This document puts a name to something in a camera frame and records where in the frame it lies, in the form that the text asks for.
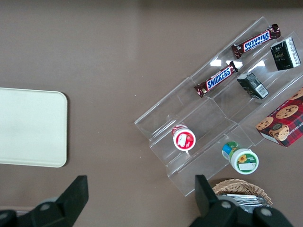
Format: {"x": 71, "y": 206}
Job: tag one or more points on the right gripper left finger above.
{"x": 68, "y": 201}

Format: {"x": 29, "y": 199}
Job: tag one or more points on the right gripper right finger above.
{"x": 208, "y": 208}

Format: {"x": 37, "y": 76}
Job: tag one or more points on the light wicker basket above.
{"x": 236, "y": 188}

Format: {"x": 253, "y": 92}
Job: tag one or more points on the cream plastic serving tray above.
{"x": 30, "y": 127}

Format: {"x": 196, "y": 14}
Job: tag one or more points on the stack of foil trays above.
{"x": 246, "y": 201}

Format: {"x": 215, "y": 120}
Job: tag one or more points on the green sunflower lid jar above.
{"x": 243, "y": 162}

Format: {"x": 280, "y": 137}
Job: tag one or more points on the red lid white jar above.
{"x": 184, "y": 140}

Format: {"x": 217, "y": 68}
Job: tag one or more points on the clear acrylic stepped shelf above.
{"x": 213, "y": 113}

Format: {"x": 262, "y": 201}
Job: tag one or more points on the red tartan cookie box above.
{"x": 284, "y": 123}

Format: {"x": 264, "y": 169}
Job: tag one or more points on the Snickers chocolate bar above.
{"x": 256, "y": 41}
{"x": 219, "y": 78}

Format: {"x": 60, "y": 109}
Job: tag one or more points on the black carton with barcode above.
{"x": 252, "y": 85}

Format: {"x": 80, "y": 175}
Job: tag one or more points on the black carton with white side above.
{"x": 282, "y": 55}

